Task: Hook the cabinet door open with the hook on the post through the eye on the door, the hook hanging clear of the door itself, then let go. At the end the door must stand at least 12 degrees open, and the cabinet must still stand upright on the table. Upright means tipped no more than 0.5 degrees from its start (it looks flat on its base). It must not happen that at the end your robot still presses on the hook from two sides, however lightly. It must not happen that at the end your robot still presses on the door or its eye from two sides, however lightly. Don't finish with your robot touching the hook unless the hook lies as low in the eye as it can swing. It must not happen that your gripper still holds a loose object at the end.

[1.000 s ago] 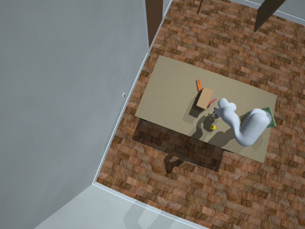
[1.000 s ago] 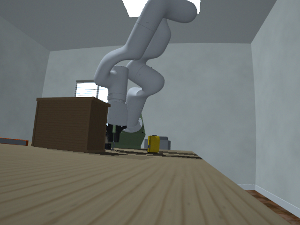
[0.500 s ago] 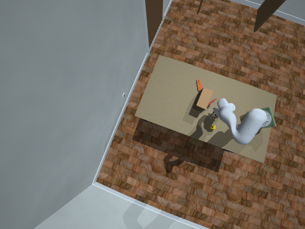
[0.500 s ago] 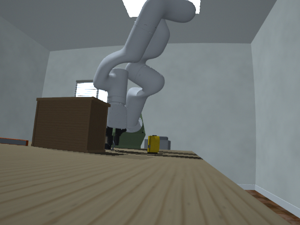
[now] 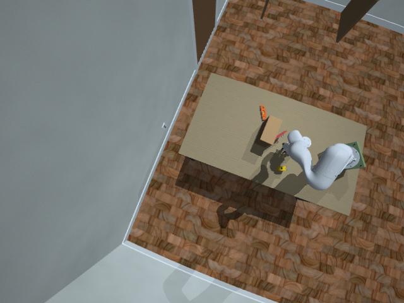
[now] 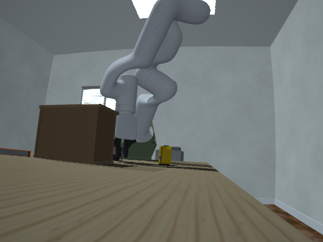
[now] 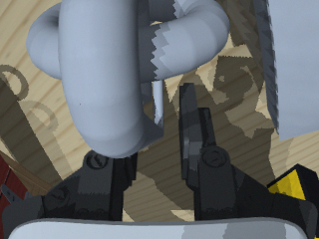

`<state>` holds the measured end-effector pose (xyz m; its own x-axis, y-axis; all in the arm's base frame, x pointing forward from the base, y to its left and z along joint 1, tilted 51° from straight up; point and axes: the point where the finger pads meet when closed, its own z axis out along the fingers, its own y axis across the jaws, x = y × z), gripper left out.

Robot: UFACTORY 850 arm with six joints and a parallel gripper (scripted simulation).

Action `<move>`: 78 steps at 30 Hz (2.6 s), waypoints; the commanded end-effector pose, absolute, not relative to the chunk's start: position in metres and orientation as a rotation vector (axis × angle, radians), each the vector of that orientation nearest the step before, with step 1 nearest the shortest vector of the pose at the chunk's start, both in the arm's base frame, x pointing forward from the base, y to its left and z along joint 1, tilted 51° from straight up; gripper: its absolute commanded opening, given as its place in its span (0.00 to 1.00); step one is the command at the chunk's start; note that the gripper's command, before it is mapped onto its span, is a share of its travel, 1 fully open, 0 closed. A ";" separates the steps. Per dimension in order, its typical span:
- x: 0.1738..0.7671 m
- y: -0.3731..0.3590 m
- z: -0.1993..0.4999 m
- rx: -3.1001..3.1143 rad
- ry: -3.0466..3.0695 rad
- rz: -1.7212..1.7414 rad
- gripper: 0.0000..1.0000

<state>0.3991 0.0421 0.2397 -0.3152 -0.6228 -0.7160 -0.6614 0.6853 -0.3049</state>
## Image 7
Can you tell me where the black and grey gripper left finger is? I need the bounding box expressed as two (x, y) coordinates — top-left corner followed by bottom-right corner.
(2, 150), (138, 239)

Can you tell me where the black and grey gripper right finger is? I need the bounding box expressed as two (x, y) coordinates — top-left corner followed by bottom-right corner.
(178, 83), (318, 239)

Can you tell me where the dark brown wooden cabinet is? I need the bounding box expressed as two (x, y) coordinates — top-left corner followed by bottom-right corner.
(0, 150), (54, 239)

